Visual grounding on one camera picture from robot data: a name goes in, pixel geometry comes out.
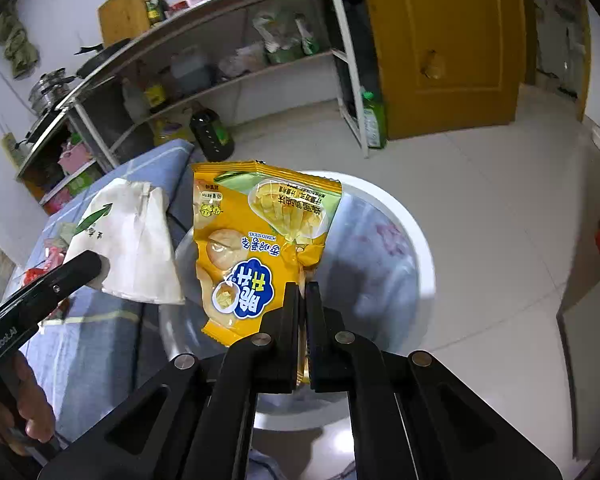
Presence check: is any wooden cutting board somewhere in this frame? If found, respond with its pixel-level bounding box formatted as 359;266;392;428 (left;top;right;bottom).
97;0;153;48

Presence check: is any black induction cooker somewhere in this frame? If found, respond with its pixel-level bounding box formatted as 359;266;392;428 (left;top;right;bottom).
25;107;66;141

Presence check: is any white jerrycan dark liquid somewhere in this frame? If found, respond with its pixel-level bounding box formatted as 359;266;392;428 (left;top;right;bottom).
170;45;213;96

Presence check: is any yellow oil jug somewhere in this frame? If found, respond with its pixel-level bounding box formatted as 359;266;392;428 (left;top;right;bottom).
152;117;196;148

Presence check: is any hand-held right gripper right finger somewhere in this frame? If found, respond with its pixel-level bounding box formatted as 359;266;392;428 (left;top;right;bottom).
305;281;568;480

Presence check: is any green plastic bottle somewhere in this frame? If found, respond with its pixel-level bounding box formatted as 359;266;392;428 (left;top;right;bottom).
359;87;388;150

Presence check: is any dark oil jug green label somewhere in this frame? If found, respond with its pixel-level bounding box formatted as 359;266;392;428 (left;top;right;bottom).
189;105;235;162

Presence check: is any steel pot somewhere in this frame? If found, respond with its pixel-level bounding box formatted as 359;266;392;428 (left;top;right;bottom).
27;67;76;111

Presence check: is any white plastic bottle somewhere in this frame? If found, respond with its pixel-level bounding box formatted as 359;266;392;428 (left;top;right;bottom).
122;77;148;121

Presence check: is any pink plastic basket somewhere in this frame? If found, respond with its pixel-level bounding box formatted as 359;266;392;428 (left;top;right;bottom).
57;142;97;173

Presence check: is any yellow wooden door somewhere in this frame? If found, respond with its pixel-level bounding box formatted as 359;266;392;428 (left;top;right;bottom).
360;0;528;141

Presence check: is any person's left hand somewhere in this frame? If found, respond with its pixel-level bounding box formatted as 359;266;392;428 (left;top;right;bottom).
0;350;58;455

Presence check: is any sauce bottle yellow label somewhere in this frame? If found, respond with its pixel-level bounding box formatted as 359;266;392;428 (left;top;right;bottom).
145;72;168;111

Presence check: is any red snack wrapper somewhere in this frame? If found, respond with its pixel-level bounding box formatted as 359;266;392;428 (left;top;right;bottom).
22;265;51;288

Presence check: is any grey cabinet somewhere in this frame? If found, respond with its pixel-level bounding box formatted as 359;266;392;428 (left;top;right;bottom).
555;245;600;466

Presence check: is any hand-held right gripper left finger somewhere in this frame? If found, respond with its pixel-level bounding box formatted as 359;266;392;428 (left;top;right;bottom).
37;282;303;480

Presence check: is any blue checked tablecloth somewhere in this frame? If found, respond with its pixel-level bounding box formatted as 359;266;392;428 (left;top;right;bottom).
0;137;216;446

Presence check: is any white round bin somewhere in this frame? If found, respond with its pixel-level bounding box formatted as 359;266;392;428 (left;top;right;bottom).
157;170;437;431

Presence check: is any white paper bag green print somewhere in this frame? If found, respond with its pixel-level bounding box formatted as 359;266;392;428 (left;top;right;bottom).
62;177;187;306

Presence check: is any white power strip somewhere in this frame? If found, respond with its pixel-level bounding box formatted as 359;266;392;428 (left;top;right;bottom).
0;132;23;168

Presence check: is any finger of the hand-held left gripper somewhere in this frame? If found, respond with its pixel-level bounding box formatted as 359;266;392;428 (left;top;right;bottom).
0;251;106;333

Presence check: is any black frying pan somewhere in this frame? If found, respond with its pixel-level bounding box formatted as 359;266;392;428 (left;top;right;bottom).
72;37;131;78

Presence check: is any green cardboard box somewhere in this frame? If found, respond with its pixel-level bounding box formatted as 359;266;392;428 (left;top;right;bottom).
65;165;103;196

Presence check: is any green hanging cloth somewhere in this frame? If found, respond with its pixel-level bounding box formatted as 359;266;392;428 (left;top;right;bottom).
0;2;41;81

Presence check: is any white green plastic bag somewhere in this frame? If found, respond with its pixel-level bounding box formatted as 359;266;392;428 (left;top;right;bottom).
252;10;326;63

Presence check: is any white metal shelf rack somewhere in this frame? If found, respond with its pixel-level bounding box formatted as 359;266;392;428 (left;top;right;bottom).
15;0;376;206

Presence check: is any yellow snack packet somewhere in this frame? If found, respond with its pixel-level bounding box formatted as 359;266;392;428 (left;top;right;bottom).
190;160;343;392

